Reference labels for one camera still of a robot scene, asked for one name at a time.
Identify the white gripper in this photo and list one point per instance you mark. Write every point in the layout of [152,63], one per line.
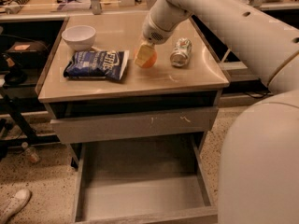
[158,32]

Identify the orange fruit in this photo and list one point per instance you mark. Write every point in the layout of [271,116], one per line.
[145,58]

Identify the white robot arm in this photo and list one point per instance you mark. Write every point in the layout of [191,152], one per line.
[259,168]

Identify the grey drawer cabinet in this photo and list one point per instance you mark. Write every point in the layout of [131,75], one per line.
[161,87]

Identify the closed grey upper drawer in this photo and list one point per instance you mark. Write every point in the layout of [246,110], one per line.
[133,125]

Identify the open grey middle drawer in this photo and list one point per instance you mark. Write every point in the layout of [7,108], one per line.
[154,180]

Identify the crushed silver soda can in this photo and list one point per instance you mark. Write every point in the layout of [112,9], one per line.
[181,53]

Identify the blue chip bag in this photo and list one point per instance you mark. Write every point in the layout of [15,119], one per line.
[97,64]

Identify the white ceramic bowl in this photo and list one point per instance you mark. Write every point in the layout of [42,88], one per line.
[80,37]

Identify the white stick with black tip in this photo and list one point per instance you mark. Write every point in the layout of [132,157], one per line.
[225,55]

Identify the black box with label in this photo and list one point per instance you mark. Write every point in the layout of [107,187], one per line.
[31,49]

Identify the plastic bottle on floor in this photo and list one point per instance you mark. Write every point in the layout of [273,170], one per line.
[30,153]

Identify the white sneaker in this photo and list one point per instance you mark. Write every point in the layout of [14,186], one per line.
[14,205]

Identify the black stand frame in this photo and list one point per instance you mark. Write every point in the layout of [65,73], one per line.
[30,134]

